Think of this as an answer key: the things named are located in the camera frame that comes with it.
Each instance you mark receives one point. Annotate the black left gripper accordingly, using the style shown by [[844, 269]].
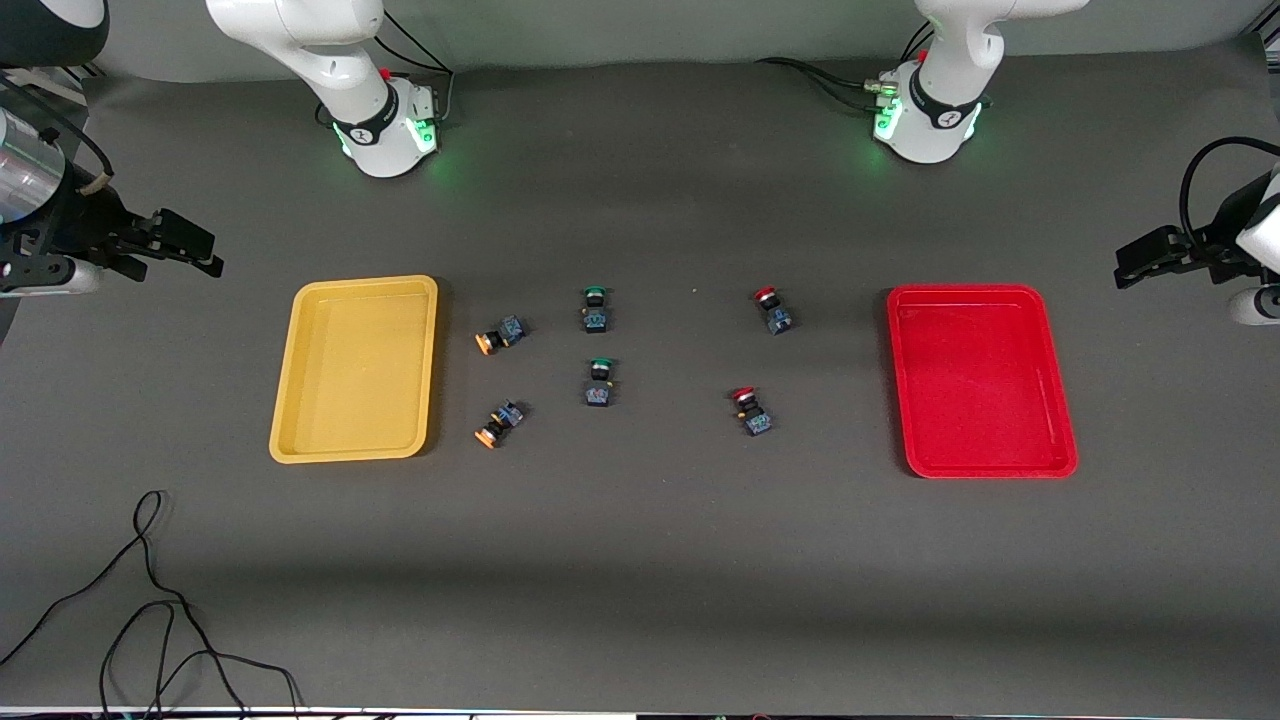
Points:
[[1203, 243]]

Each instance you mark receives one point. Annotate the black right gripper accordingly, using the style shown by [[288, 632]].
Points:
[[72, 222]]

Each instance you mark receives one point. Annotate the yellow push button switch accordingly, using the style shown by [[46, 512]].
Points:
[[503, 420], [505, 333]]

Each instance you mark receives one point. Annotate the red push button switch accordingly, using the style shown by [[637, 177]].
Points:
[[775, 313], [753, 413]]

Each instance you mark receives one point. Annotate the white background beam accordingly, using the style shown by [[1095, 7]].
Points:
[[50, 88]]

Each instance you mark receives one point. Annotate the red plastic tray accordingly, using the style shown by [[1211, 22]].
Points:
[[980, 390]]

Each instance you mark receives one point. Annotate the yellow plastic tray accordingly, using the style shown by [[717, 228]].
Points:
[[355, 380]]

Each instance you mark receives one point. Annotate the dark grey table mat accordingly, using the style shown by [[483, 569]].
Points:
[[640, 560]]

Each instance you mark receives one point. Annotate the green push button switch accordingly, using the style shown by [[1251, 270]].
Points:
[[596, 312], [599, 385]]

